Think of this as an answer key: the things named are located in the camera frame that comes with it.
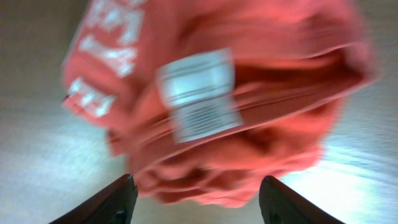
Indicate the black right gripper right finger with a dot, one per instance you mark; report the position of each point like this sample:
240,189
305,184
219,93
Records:
281,205

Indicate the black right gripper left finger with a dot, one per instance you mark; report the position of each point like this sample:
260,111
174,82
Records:
112,205

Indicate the orange t-shirt with white print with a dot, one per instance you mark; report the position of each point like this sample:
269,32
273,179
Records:
205,98

